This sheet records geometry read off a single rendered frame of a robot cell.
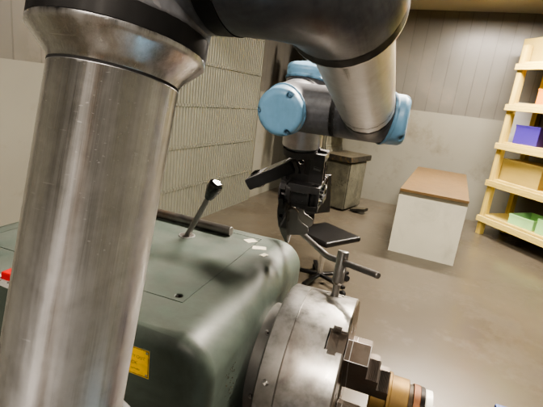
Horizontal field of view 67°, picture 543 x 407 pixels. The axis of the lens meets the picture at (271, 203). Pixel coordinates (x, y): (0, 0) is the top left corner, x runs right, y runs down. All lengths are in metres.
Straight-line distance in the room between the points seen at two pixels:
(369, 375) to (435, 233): 4.16
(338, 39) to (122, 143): 0.15
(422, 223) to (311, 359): 4.21
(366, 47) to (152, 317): 0.48
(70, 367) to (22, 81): 3.04
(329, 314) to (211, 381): 0.24
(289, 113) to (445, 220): 4.28
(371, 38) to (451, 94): 6.87
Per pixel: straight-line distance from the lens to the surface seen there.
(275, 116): 0.62
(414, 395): 0.82
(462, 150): 7.16
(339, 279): 0.79
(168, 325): 0.62
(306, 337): 0.71
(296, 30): 0.27
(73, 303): 0.28
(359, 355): 0.72
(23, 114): 3.30
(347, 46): 0.30
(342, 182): 6.20
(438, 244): 4.89
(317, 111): 0.62
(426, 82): 7.19
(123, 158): 0.27
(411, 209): 4.82
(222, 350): 0.63
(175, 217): 1.02
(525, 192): 6.06
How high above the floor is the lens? 1.59
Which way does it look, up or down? 15 degrees down
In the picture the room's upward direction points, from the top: 7 degrees clockwise
